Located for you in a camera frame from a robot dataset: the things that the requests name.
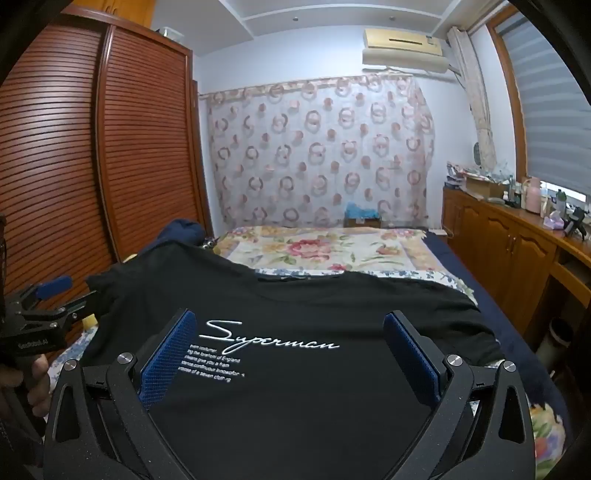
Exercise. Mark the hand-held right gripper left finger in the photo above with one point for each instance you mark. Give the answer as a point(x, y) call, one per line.
point(168, 355)

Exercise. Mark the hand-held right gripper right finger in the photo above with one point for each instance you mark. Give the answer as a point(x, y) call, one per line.
point(411, 360)

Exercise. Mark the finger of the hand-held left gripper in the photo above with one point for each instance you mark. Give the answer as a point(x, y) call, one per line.
point(53, 286)
point(76, 308)

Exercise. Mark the black printed t-shirt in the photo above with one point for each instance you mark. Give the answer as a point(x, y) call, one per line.
point(286, 392)

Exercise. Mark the person's left hand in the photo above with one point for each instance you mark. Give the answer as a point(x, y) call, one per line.
point(38, 383)

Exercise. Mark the navy bed sheet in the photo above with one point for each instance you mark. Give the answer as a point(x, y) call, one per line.
point(508, 332)

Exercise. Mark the navy garment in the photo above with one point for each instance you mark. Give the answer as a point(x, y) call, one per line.
point(180, 233)

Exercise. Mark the white roll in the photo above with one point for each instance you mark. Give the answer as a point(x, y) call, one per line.
point(545, 348)

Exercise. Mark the cream floral blanket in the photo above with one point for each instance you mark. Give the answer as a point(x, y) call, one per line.
point(323, 249)

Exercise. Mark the wooden cabinet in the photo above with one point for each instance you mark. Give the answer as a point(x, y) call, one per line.
point(498, 240)

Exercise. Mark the dark waste bin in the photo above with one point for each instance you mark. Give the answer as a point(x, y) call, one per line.
point(563, 332)

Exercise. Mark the light blue cloth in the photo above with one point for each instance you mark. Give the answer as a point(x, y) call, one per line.
point(362, 212)

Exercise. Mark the wooden slatted wardrobe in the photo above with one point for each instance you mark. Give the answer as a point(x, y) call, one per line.
point(138, 138)

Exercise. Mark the open cardboard box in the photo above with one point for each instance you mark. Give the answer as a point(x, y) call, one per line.
point(482, 187)

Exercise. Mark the purple cloth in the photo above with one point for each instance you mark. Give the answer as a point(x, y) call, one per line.
point(555, 222)

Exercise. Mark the pink bottle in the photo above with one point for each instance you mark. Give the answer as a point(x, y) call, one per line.
point(534, 196)

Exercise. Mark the black tripod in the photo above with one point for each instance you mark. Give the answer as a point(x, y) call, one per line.
point(575, 224)

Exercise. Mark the small grey fan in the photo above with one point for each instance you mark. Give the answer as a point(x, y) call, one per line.
point(478, 154)

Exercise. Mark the green-capped bottle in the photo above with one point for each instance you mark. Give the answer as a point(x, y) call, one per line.
point(560, 202)

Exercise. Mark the tied floral curtain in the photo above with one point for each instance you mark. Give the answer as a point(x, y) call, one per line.
point(475, 92)

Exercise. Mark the grey striped window blind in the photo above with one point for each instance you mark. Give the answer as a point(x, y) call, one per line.
point(545, 115)

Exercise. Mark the clear storage box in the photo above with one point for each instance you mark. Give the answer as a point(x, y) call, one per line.
point(167, 31)

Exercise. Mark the beige air conditioner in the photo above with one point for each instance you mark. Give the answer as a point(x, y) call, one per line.
point(406, 48)

